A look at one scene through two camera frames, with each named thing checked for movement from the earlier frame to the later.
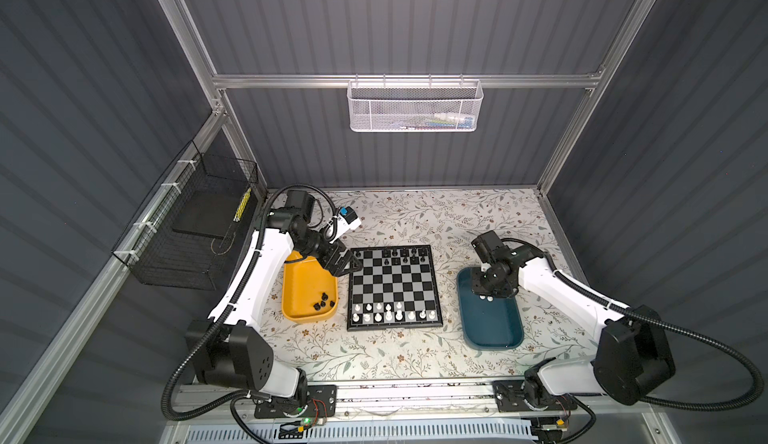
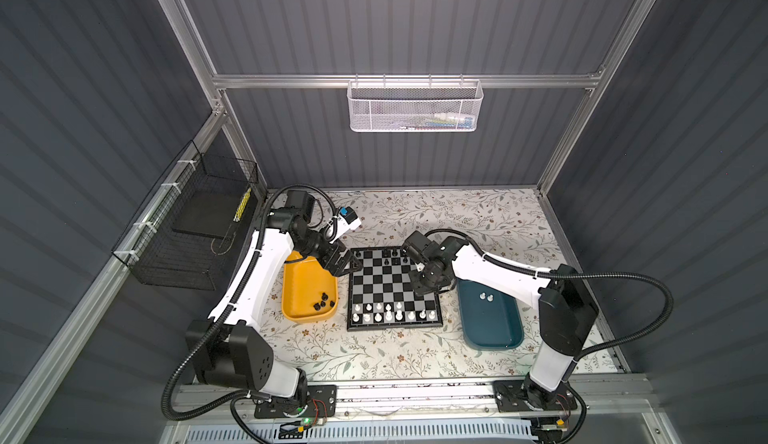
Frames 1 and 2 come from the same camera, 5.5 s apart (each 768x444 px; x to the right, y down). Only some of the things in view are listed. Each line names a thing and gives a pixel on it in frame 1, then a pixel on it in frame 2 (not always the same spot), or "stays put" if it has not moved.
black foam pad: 208,213 stays put
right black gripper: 475,287 → 417,288
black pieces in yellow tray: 324,297 stays put
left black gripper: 338,269 stays put
